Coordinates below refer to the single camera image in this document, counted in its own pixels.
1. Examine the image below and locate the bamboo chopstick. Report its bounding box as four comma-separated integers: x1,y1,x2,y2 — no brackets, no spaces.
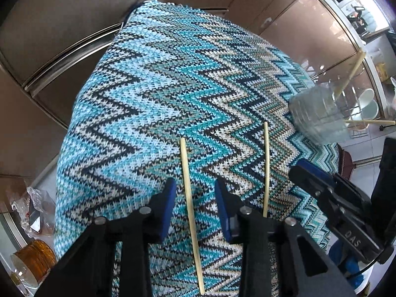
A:
344,119,396,126
334,48,366,100
262,121,271,217
180,137,205,296

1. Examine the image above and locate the amber glass jar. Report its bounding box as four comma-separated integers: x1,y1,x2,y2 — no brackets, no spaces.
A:
10,239,56,288

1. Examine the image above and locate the red dustpan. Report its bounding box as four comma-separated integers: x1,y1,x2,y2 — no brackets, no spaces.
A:
337,144,356,180

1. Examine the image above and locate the yellow detergent bottle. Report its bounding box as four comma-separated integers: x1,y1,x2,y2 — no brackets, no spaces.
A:
375,62,389,82

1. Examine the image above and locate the zigzag knitted table cloth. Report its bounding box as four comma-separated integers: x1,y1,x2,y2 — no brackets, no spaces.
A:
54,0,339,296

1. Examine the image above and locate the clear wire utensil holder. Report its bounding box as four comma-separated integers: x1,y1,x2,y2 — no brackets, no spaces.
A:
289,81,380,145

